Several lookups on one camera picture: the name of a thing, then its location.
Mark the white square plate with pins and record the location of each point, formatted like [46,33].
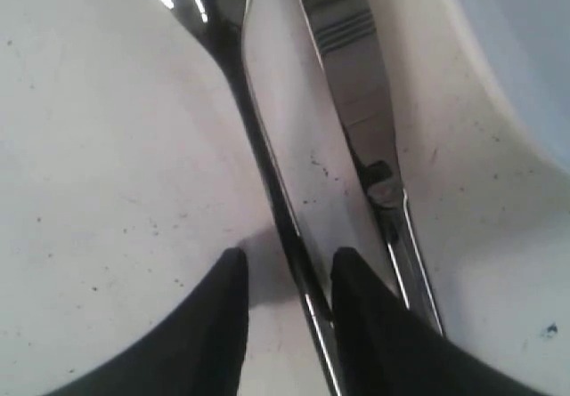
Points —
[469,119]

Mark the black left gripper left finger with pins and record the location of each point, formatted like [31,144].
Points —
[198,349]

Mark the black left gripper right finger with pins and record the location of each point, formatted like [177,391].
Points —
[385,349]

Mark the steel spoon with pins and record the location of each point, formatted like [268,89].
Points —
[219,27]

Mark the steel table knife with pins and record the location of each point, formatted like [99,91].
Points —
[345,38]

